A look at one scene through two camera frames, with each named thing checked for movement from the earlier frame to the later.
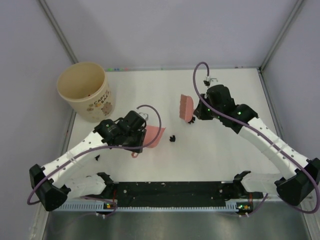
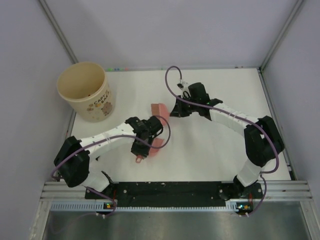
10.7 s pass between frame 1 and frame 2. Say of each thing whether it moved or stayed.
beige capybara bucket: stayed
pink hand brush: moved
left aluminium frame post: stayed
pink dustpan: moved
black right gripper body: moved
